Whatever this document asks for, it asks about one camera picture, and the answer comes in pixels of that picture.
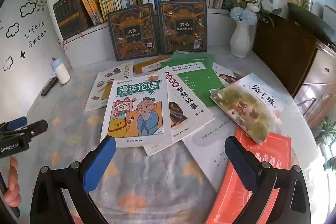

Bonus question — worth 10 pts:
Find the white book yellow-robed figure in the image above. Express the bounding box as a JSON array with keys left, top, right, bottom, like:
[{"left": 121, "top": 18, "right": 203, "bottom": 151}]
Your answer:
[{"left": 84, "top": 61, "right": 134, "bottom": 112}]

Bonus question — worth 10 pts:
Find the book with painted forest cover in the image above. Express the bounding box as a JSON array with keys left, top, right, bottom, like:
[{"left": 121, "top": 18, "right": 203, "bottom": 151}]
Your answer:
[{"left": 210, "top": 72, "right": 285, "bottom": 145}]

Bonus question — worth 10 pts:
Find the wooden drawer cabinet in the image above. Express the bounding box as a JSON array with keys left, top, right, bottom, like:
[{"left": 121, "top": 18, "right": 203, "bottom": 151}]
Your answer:
[{"left": 292, "top": 40, "right": 336, "bottom": 130}]

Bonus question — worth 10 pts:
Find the yellow booklet white label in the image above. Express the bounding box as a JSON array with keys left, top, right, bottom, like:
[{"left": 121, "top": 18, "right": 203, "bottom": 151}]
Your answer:
[{"left": 133, "top": 55, "right": 172, "bottom": 75}]

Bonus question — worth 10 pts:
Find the red book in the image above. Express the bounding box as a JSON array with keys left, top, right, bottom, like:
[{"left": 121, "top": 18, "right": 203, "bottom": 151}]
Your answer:
[{"left": 205, "top": 126, "right": 292, "bottom": 224}]

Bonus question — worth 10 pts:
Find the black lettering wall decal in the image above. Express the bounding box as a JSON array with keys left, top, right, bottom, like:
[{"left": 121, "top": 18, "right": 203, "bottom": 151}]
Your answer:
[{"left": 23, "top": 21, "right": 49, "bottom": 49}]

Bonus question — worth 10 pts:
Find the large dark ornate book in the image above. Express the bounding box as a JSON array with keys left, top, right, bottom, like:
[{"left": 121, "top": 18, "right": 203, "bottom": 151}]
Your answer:
[
  {"left": 106, "top": 3, "right": 158, "bottom": 61},
  {"left": 157, "top": 0, "right": 208, "bottom": 55}
]

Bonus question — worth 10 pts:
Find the white book black calligraphy title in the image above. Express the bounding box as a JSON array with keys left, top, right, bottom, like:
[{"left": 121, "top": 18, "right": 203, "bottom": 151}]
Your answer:
[{"left": 143, "top": 67, "right": 216, "bottom": 157}]

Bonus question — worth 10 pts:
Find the dark green cushion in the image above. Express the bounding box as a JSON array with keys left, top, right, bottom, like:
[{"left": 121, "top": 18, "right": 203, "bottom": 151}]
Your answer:
[{"left": 287, "top": 2, "right": 334, "bottom": 44}]

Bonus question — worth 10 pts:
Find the white book with seated figure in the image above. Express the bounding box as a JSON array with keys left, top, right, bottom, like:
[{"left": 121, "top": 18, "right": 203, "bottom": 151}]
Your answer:
[{"left": 212, "top": 63, "right": 243, "bottom": 88}]

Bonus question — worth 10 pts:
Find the white bookshelf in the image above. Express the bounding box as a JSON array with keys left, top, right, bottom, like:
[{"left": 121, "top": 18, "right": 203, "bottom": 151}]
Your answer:
[{"left": 43, "top": 0, "right": 253, "bottom": 69}]

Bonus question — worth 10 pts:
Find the white bottle blue cap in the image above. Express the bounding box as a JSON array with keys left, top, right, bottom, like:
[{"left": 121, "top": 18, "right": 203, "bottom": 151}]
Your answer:
[{"left": 50, "top": 57, "right": 71, "bottom": 85}]

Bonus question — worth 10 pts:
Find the black phone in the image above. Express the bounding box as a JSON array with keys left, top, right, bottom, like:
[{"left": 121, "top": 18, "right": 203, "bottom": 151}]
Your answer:
[{"left": 40, "top": 77, "right": 59, "bottom": 97}]

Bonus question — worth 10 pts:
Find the red string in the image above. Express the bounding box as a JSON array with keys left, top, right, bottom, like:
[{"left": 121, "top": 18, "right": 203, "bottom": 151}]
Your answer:
[{"left": 58, "top": 32, "right": 85, "bottom": 51}]

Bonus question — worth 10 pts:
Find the tree and cloud wall decal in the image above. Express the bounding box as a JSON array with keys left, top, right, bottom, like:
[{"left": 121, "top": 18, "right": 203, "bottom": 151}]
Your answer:
[{"left": 19, "top": 0, "right": 48, "bottom": 18}]

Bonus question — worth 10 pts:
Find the person's left hand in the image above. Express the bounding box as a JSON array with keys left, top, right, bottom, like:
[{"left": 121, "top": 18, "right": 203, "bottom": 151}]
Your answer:
[{"left": 3, "top": 156, "right": 22, "bottom": 207}]

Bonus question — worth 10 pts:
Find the row of yellow books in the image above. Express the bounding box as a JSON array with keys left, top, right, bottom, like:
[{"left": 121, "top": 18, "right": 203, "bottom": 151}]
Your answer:
[{"left": 78, "top": 0, "right": 106, "bottom": 27}]

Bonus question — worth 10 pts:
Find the green potted plant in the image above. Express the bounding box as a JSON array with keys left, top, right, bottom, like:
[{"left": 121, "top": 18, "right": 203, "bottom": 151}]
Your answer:
[{"left": 314, "top": 116, "right": 336, "bottom": 170}]

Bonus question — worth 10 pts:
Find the white paper sheet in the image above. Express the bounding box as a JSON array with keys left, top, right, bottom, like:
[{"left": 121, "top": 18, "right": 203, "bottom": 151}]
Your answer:
[{"left": 182, "top": 119, "right": 238, "bottom": 178}]

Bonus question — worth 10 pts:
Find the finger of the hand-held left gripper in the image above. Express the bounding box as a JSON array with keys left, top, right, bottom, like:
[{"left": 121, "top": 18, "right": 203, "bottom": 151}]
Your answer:
[
  {"left": 16, "top": 119, "right": 49, "bottom": 140},
  {"left": 0, "top": 116, "right": 28, "bottom": 133}
]

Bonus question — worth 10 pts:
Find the cloud outline wall decal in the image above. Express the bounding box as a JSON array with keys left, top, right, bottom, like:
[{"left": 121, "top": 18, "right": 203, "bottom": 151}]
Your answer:
[
  {"left": 3, "top": 56, "right": 14, "bottom": 71},
  {"left": 5, "top": 24, "right": 21, "bottom": 38}
]

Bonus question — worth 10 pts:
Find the green booklet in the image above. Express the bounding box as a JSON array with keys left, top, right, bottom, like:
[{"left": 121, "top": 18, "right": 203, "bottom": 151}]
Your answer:
[
  {"left": 161, "top": 57, "right": 226, "bottom": 108},
  {"left": 171, "top": 50, "right": 215, "bottom": 68}
]

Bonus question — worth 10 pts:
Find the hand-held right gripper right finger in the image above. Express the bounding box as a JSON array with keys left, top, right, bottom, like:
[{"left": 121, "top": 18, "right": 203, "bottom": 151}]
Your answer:
[{"left": 225, "top": 136, "right": 312, "bottom": 224}]

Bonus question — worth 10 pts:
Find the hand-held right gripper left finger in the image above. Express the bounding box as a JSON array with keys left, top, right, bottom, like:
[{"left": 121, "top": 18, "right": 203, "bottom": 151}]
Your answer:
[{"left": 29, "top": 135, "right": 117, "bottom": 224}]

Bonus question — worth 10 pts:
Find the cartoon comic book teal title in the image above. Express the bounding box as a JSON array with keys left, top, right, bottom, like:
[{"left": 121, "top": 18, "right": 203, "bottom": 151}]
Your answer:
[{"left": 100, "top": 79, "right": 171, "bottom": 148}]

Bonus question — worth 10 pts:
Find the row of dark boxed books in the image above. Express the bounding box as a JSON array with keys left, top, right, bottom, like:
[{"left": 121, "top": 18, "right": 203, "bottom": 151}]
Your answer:
[{"left": 52, "top": 0, "right": 93, "bottom": 41}]

